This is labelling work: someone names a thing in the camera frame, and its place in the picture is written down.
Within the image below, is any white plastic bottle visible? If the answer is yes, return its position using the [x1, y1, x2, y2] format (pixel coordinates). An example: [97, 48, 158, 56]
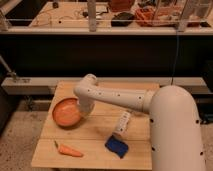
[114, 111, 131, 135]

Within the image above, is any metal clamp bracket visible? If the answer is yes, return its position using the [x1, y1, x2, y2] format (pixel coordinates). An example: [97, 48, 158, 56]
[0, 54, 31, 84]

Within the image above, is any black object on bench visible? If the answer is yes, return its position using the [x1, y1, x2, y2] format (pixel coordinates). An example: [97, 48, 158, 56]
[111, 12, 134, 27]

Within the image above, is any orange box on bench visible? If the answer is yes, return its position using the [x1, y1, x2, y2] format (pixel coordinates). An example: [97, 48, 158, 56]
[135, 8, 171, 27]

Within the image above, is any orange carrot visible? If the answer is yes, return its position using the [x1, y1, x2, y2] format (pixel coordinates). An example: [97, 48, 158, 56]
[54, 142, 84, 157]

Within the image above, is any blue sponge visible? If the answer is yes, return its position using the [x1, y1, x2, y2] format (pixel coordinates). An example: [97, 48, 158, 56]
[105, 135, 129, 158]

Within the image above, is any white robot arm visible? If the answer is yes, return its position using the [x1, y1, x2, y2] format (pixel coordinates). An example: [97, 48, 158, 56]
[73, 74, 206, 171]

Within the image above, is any wooden table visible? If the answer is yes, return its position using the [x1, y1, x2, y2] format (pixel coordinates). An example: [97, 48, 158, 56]
[30, 81, 161, 171]

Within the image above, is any orange ceramic bowl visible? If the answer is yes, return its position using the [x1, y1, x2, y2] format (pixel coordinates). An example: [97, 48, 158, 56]
[52, 98, 83, 127]

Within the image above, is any black cable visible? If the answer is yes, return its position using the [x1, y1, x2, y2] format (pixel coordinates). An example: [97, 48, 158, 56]
[169, 33, 181, 86]

